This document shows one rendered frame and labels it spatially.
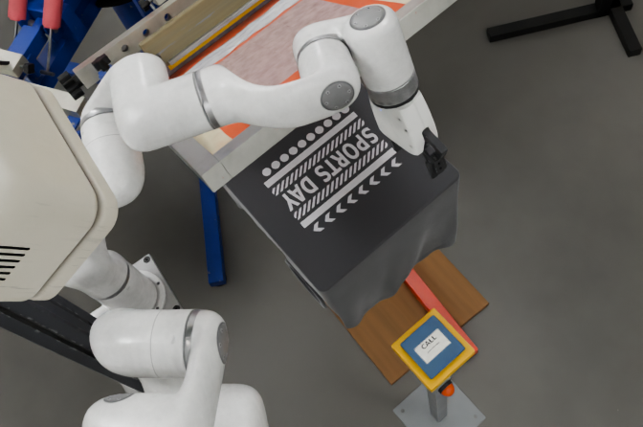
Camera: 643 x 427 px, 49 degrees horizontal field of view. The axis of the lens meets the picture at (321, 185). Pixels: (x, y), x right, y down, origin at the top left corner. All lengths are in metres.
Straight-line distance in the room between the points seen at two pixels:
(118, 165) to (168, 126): 0.12
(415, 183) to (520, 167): 1.15
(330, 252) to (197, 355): 0.87
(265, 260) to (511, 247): 0.93
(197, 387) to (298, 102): 0.37
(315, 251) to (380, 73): 0.79
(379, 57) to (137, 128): 0.34
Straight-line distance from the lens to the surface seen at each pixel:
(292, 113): 0.92
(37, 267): 0.72
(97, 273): 1.30
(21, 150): 0.69
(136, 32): 1.90
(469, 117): 2.93
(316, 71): 0.91
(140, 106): 0.98
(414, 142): 1.05
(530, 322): 2.61
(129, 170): 1.05
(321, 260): 1.68
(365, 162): 1.77
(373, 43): 0.95
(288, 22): 1.58
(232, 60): 1.57
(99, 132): 1.08
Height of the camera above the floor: 2.50
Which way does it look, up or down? 62 degrees down
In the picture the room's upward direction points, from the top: 20 degrees counter-clockwise
